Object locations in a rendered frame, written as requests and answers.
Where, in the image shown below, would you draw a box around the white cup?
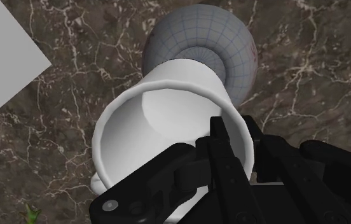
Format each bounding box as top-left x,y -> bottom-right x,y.
90,58 -> 256,224

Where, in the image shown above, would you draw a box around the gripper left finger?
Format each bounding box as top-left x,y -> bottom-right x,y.
88,116 -> 258,224

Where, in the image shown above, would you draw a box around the small green figure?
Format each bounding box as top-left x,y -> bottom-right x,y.
18,203 -> 43,224

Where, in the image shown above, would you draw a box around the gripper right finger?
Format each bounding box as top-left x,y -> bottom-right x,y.
243,115 -> 351,224

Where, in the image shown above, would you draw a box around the grey round gridded vase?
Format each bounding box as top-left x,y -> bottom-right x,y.
141,3 -> 259,108

